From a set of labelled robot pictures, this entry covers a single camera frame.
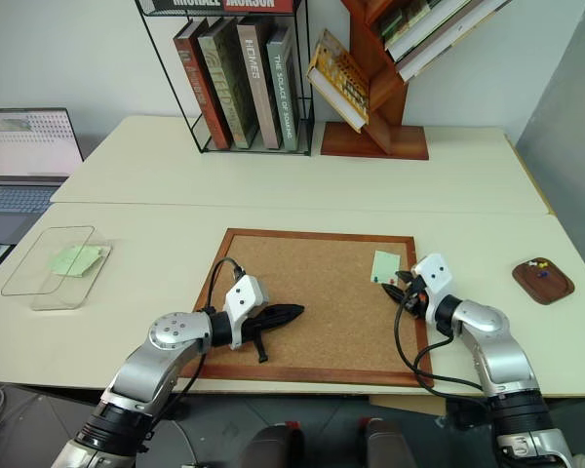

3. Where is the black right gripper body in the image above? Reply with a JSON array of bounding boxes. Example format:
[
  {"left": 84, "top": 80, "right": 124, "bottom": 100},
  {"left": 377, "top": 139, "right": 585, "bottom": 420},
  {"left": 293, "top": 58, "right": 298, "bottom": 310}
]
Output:
[{"left": 401, "top": 274, "right": 428, "bottom": 319}]

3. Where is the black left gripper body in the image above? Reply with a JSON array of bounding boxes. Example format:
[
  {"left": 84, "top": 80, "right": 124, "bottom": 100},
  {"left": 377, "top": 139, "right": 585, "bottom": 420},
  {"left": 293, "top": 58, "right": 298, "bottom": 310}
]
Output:
[{"left": 241, "top": 304, "right": 275, "bottom": 345}]

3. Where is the light green paper note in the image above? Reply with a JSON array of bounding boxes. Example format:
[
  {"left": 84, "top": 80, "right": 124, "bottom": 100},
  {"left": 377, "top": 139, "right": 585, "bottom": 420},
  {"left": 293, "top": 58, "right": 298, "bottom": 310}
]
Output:
[{"left": 370, "top": 251, "right": 402, "bottom": 285}]

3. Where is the dark wooden tray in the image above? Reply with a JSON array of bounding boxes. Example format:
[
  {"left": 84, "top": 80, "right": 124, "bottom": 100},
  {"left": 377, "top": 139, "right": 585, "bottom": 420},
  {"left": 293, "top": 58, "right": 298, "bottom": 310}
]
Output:
[{"left": 511, "top": 257, "right": 577, "bottom": 307}]

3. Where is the clear plastic box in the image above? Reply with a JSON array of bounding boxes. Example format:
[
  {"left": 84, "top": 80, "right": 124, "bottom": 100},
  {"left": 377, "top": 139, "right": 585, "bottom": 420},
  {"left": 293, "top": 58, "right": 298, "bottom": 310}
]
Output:
[{"left": 0, "top": 224, "right": 113, "bottom": 312}]

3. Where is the wood framed cork board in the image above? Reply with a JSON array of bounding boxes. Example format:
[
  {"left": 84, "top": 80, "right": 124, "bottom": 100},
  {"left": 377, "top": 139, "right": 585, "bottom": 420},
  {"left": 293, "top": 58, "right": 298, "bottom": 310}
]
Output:
[{"left": 180, "top": 227, "right": 435, "bottom": 389}]

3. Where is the dark rounded shape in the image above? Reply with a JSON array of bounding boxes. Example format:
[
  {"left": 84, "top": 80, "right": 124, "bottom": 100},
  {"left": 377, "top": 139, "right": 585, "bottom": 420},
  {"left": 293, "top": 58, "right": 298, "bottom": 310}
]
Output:
[
  {"left": 237, "top": 422, "right": 306, "bottom": 468},
  {"left": 359, "top": 415, "right": 419, "bottom": 468}
]

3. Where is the brown cardboard piece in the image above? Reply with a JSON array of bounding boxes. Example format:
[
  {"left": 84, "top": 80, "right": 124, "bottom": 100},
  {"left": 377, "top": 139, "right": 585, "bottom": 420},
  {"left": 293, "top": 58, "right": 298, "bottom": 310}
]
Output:
[{"left": 368, "top": 394, "right": 448, "bottom": 418}]

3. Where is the wooden tree shaped bookshelf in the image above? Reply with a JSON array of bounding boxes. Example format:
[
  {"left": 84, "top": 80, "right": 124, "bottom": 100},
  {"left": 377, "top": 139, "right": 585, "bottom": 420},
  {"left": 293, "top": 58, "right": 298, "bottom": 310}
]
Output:
[{"left": 320, "top": 0, "right": 430, "bottom": 161}]

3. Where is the light green notes pile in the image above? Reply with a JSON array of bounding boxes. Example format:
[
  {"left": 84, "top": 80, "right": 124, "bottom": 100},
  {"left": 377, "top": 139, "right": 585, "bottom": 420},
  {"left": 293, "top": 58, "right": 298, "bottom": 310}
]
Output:
[{"left": 46, "top": 245, "right": 106, "bottom": 279}]

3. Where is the grey green Solace book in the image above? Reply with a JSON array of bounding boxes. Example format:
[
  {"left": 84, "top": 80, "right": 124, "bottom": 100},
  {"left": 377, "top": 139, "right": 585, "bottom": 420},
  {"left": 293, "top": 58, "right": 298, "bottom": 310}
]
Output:
[{"left": 265, "top": 23, "right": 301, "bottom": 152}]

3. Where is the yellow patterned book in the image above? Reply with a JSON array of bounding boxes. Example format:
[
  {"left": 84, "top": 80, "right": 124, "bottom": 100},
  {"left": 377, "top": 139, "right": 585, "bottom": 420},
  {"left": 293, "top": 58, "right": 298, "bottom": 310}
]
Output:
[{"left": 305, "top": 27, "right": 372, "bottom": 134}]

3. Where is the brown cover white book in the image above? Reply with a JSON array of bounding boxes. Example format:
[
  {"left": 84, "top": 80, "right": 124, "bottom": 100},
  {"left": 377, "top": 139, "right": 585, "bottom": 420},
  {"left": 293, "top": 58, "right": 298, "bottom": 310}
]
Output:
[{"left": 396, "top": 0, "right": 514, "bottom": 83}]

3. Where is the brown HOMES book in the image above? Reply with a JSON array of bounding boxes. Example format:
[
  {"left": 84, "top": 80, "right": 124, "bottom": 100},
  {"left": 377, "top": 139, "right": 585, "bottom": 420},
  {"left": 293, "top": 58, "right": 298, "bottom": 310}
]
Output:
[{"left": 236, "top": 18, "right": 284, "bottom": 150}]

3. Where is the green patterned book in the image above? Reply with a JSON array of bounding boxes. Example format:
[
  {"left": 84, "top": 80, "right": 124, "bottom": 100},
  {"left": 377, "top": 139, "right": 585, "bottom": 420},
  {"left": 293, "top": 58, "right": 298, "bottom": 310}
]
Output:
[{"left": 196, "top": 18, "right": 260, "bottom": 150}]

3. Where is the red hardcover book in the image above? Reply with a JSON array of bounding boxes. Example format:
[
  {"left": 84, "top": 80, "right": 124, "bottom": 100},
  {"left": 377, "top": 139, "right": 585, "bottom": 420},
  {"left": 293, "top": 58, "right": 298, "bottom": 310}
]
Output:
[{"left": 173, "top": 19, "right": 233, "bottom": 150}]

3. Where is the large white book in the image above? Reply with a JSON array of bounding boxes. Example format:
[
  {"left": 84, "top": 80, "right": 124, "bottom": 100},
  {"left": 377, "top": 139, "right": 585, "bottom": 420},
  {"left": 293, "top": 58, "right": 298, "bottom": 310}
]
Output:
[{"left": 384, "top": 0, "right": 499, "bottom": 63}]

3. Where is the green spine book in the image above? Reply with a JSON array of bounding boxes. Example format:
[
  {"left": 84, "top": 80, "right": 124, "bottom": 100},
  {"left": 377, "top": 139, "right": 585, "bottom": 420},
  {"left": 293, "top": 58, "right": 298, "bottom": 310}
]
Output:
[{"left": 376, "top": 0, "right": 433, "bottom": 43}]

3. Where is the grey open laptop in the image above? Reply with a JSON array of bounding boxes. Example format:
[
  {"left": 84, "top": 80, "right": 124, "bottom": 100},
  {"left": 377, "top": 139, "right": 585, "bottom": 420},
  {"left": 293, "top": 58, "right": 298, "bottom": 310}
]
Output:
[{"left": 0, "top": 107, "right": 86, "bottom": 245}]

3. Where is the black red Jackson book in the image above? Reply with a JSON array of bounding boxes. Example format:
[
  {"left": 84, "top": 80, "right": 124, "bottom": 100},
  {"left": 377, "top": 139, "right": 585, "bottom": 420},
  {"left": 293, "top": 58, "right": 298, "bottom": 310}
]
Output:
[{"left": 153, "top": 0, "right": 301, "bottom": 15}]

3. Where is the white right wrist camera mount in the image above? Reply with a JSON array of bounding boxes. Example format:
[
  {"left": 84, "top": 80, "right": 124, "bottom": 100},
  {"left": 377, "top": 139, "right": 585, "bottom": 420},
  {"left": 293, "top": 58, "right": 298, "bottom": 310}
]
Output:
[{"left": 410, "top": 253, "right": 455, "bottom": 307}]

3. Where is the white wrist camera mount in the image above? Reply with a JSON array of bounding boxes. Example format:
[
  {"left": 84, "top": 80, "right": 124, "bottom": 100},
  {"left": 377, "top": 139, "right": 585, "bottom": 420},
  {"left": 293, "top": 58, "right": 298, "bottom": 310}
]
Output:
[
  {"left": 222, "top": 274, "right": 270, "bottom": 351},
  {"left": 410, "top": 253, "right": 455, "bottom": 307}
]

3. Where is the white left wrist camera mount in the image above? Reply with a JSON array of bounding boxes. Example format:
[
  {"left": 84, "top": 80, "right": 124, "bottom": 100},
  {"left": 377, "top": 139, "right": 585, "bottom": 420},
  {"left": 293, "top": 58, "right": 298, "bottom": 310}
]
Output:
[{"left": 222, "top": 274, "right": 270, "bottom": 351}]

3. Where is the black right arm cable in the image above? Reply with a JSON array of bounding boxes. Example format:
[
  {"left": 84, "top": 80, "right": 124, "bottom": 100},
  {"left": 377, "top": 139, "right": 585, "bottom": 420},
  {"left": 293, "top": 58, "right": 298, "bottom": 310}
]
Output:
[{"left": 393, "top": 292, "right": 491, "bottom": 394}]

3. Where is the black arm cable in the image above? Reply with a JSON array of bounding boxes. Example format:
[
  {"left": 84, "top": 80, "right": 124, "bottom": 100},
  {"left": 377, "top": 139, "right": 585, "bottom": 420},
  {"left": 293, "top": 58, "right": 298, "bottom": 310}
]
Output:
[
  {"left": 145, "top": 256, "right": 248, "bottom": 440},
  {"left": 393, "top": 292, "right": 491, "bottom": 394}
]

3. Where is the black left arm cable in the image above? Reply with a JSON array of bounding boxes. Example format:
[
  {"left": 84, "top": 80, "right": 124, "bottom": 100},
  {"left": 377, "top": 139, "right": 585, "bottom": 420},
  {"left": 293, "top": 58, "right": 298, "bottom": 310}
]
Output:
[{"left": 145, "top": 256, "right": 248, "bottom": 440}]

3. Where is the black wire book rack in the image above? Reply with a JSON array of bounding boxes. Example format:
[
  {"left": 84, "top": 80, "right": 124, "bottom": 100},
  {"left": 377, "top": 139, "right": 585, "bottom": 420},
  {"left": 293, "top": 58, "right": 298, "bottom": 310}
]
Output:
[{"left": 135, "top": 0, "right": 316, "bottom": 157}]

